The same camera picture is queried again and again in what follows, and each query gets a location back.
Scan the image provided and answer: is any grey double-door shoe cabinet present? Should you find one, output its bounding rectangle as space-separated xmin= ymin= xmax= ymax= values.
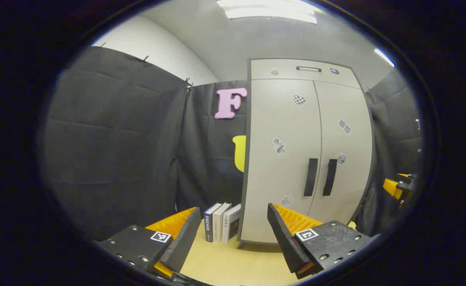
xmin=237 ymin=58 xmax=376 ymax=245

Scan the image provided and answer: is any small ceiling light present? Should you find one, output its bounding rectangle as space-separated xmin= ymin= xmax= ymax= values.
xmin=374 ymin=48 xmax=395 ymax=67

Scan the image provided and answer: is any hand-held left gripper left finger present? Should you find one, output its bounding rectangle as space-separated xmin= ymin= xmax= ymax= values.
xmin=98 ymin=207 xmax=202 ymax=278

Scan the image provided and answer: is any long ceiling light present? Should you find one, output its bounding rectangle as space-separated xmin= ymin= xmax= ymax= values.
xmin=217 ymin=0 xmax=317 ymax=24

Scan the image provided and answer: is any white book with black cover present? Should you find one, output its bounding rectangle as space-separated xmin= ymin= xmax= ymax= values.
xmin=222 ymin=204 xmax=242 ymax=243

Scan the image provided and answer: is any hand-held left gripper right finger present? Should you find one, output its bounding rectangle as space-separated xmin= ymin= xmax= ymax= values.
xmin=267 ymin=203 xmax=373 ymax=279

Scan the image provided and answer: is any black backdrop cloth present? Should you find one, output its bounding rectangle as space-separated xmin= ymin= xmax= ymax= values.
xmin=44 ymin=46 xmax=423 ymax=241

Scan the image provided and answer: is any blue book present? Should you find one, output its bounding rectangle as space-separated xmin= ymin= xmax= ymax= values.
xmin=203 ymin=203 xmax=222 ymax=243

